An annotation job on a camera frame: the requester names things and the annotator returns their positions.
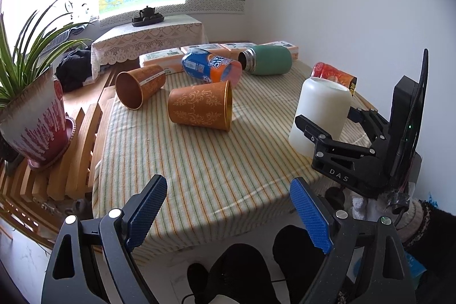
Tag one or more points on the lace covered side table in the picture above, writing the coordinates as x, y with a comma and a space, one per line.
126, 42

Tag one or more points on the green insulated bottle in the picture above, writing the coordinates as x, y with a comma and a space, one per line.
266, 60

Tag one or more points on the orange banded paper cup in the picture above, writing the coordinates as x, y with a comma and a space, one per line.
135, 87

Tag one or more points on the blue orange snack can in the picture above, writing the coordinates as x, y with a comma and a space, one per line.
208, 67

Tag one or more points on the tissue pack left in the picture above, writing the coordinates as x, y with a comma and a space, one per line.
168, 59

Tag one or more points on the striped yellow tablecloth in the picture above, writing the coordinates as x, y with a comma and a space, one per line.
220, 183

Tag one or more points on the orange drink label plastic jar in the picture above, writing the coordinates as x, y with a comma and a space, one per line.
325, 71

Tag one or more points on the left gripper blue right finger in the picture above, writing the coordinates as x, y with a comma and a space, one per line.
314, 214

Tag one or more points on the orange patterned paper cup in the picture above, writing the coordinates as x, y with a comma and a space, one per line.
207, 105

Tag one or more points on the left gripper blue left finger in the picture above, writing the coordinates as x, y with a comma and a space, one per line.
142, 209

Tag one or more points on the potted spider plant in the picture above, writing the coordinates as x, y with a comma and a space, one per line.
33, 118

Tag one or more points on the wooden slatted bench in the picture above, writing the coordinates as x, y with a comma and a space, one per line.
33, 200

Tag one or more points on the black teapot on tray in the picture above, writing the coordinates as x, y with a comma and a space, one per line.
147, 16

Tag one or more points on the black bag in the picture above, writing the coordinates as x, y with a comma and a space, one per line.
74, 69

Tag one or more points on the white plastic cup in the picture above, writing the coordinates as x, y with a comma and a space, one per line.
325, 103

